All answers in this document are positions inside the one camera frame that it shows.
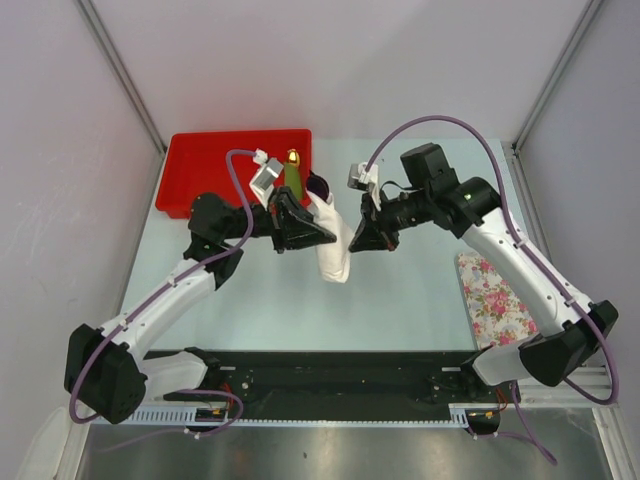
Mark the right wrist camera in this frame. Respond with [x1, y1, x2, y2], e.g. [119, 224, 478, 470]
[347, 162, 381, 211]

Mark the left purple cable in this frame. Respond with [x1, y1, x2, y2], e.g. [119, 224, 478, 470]
[68, 148, 271, 454]

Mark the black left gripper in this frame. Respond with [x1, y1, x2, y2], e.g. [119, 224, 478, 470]
[222, 186, 336, 255]

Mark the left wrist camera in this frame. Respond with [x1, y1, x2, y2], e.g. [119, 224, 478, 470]
[249, 149, 284, 208]

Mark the floral tray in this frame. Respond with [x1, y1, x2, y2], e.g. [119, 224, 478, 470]
[455, 251, 538, 349]

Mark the white paper napkin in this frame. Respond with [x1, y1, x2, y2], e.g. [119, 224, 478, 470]
[307, 191, 354, 284]

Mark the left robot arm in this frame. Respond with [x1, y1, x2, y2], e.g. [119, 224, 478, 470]
[64, 187, 338, 424]

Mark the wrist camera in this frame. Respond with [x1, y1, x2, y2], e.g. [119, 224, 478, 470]
[249, 149, 284, 208]
[347, 162, 381, 211]

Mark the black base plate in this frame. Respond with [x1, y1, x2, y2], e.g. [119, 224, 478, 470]
[166, 351, 514, 422]

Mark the white cable duct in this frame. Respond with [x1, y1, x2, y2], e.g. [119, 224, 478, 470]
[132, 403, 474, 429]

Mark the red plastic bin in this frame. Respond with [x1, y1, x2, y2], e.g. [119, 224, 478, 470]
[155, 128, 312, 219]

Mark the aluminium frame rail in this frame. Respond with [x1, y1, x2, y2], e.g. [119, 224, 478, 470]
[518, 367, 611, 408]

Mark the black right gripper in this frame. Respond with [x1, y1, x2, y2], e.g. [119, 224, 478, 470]
[350, 187, 432, 252]

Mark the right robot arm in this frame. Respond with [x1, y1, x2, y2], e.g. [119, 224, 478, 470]
[348, 143, 619, 401]

